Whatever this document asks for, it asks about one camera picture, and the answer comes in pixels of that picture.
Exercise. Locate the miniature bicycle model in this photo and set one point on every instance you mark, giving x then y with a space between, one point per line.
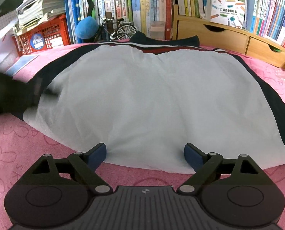
125 31

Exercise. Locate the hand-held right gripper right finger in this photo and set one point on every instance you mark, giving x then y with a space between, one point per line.
192 155

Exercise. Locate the white printed box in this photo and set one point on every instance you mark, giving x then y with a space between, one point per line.
225 10

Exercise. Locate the stack of papers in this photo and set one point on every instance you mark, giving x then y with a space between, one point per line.
41 7

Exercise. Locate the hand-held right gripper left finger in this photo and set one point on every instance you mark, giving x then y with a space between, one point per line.
97 155

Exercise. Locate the red plastic crate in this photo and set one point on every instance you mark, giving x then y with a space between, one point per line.
51 36

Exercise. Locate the wooden drawer organizer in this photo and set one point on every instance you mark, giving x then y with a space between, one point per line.
228 38

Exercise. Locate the row of upright books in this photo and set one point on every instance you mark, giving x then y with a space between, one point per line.
156 2

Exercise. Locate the pink rabbit-print blanket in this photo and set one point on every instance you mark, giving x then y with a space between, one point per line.
12 148

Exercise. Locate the blue plush ball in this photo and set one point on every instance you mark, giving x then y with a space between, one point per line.
86 27

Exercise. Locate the white and navy jacket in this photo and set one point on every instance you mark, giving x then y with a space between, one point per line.
144 95

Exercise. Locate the clear plastic jar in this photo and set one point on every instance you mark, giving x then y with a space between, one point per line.
156 30

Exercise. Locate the blue paper sheet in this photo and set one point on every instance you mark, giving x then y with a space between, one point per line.
22 63

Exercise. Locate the white paper sheets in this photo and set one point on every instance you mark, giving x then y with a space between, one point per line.
0 50

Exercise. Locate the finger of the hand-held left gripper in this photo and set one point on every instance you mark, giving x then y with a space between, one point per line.
10 93

